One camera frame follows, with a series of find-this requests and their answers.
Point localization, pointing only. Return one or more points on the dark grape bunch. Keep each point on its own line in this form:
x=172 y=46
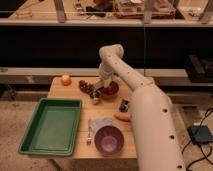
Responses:
x=86 y=87

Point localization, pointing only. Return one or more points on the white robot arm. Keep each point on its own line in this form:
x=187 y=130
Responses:
x=156 y=141

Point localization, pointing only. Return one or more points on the metal fork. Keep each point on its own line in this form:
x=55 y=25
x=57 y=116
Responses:
x=89 y=139

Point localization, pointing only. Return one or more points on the green plastic tray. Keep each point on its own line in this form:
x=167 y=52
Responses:
x=53 y=128

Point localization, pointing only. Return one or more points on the orange fruit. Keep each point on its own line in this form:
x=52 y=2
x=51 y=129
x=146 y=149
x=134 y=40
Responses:
x=66 y=80

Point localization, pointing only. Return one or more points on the small black toy car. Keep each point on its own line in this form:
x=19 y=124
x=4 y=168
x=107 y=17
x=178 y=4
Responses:
x=124 y=105

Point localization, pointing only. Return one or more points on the light blue cloth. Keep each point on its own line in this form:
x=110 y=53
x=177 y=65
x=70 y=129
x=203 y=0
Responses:
x=97 y=124

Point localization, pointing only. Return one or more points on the black box on floor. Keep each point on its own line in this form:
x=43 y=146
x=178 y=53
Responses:
x=200 y=134

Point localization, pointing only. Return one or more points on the wooden table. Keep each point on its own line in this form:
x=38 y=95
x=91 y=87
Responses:
x=107 y=108

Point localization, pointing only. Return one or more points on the red bowl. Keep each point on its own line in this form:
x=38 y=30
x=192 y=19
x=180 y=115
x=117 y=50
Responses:
x=111 y=90

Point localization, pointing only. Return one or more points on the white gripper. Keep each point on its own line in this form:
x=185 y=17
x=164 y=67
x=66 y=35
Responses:
x=105 y=74

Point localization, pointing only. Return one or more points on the small metal cup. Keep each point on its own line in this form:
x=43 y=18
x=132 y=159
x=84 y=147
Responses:
x=95 y=98

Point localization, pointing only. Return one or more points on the purple bowl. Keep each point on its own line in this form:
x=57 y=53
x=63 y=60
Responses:
x=109 y=140

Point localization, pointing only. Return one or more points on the orange carrot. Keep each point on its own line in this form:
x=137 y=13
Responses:
x=125 y=118

